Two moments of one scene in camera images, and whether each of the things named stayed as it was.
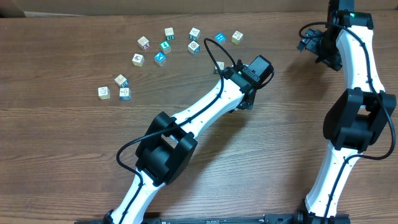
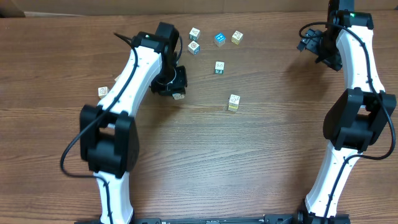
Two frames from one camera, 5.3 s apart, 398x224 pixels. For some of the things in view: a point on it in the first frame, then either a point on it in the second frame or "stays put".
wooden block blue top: x=220 y=37 stays put
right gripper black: x=310 y=42 stays put
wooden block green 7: x=221 y=65 stays put
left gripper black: x=250 y=101 → x=178 y=85
